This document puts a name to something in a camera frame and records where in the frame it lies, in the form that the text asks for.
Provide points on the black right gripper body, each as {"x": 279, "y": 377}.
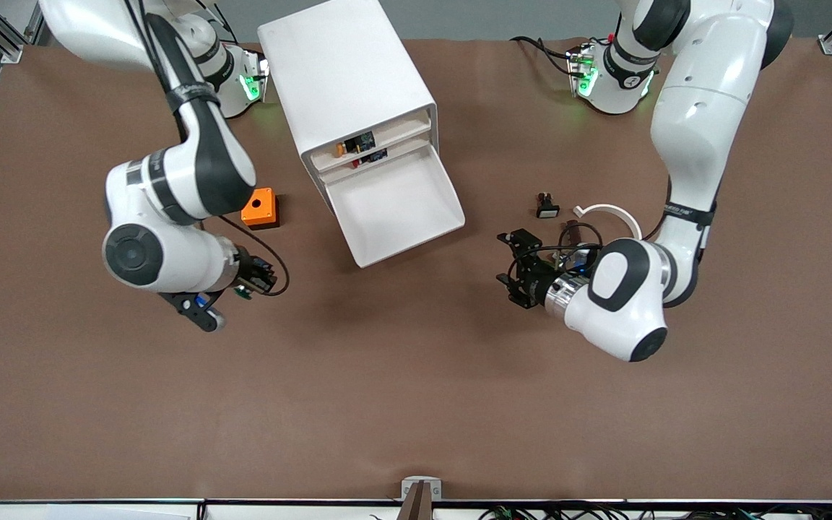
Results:
{"x": 256, "y": 272}

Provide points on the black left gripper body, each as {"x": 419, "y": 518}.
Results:
{"x": 536, "y": 282}

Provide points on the green push button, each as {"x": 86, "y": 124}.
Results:
{"x": 243, "y": 292}

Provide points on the white plastic drawer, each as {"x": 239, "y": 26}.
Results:
{"x": 409, "y": 133}
{"x": 401, "y": 148}
{"x": 401, "y": 209}

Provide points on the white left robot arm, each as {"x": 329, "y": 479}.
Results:
{"x": 698, "y": 108}

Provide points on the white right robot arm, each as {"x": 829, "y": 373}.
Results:
{"x": 170, "y": 180}

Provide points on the orange black part in drawer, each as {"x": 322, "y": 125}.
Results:
{"x": 354, "y": 146}

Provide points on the white drawer cabinet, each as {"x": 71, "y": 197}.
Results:
{"x": 344, "y": 65}

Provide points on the black switch with white face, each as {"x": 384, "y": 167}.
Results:
{"x": 547, "y": 208}

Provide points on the orange button enclosure box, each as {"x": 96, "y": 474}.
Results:
{"x": 264, "y": 211}

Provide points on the white curved plastic bracket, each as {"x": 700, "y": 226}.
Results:
{"x": 607, "y": 209}

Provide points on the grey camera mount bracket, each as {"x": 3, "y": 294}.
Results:
{"x": 421, "y": 490}

